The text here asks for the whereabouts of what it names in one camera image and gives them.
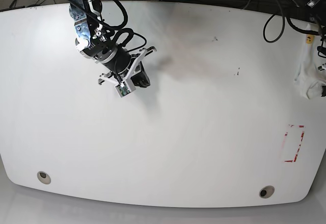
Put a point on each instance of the white printed t-shirt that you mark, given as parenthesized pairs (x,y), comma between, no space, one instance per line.
(309,78)

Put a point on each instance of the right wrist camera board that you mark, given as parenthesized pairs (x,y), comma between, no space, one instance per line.
(124,88)

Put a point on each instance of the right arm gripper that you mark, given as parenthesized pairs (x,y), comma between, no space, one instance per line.
(124,66)

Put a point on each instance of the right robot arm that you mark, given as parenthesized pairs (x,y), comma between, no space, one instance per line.
(105,44)

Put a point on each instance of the red tape rectangle marking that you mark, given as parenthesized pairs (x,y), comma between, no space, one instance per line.
(293,139)

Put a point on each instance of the right table cable grommet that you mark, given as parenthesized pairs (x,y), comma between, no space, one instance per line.
(266,192)

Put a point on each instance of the left table cable grommet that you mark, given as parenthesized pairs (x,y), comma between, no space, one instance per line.
(44,178)

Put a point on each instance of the table cable grommet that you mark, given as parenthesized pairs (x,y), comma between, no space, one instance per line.
(44,178)
(266,192)

